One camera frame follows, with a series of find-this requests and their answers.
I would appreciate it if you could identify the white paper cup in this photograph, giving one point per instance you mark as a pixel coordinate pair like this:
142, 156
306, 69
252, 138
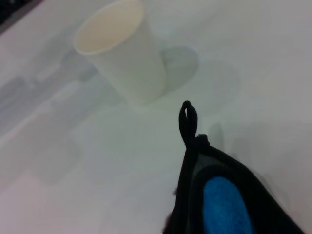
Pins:
126, 56

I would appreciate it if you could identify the blue rag with black trim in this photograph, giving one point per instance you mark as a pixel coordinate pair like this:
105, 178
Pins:
219, 195

